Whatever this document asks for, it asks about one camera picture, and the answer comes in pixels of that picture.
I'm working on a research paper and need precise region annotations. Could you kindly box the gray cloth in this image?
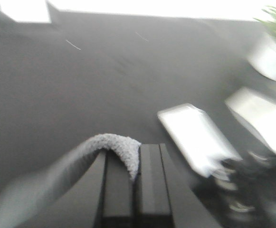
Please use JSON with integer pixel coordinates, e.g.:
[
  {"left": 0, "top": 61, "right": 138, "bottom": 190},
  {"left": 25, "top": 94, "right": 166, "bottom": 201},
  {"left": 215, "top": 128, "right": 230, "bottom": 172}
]
[{"left": 0, "top": 133, "right": 142, "bottom": 228}]

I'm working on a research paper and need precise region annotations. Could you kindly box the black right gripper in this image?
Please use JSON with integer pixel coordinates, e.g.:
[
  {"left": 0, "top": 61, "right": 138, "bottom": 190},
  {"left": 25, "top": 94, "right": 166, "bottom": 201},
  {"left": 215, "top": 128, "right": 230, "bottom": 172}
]
[{"left": 193, "top": 151, "right": 276, "bottom": 228}]

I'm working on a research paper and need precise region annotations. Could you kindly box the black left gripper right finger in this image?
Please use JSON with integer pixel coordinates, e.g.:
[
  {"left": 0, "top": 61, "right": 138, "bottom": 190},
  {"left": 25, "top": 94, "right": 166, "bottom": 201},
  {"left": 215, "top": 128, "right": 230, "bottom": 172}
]
[{"left": 137, "top": 144, "right": 172, "bottom": 228}]

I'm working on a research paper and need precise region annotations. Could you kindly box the white plant pot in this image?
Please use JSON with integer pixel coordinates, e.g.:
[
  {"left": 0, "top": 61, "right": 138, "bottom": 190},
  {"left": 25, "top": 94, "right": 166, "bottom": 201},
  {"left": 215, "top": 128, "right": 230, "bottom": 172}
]
[{"left": 247, "top": 34, "right": 276, "bottom": 81}]

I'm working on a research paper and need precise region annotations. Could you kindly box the metal tray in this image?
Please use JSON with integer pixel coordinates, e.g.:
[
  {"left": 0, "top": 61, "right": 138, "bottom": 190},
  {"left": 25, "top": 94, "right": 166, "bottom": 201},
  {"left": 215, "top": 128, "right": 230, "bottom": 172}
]
[{"left": 157, "top": 103, "right": 242, "bottom": 178}]

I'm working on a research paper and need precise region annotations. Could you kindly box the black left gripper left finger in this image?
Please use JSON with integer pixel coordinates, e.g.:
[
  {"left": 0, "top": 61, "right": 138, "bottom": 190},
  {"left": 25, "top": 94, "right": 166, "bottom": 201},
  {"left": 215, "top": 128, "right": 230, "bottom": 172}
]
[{"left": 94, "top": 152, "right": 134, "bottom": 228}]

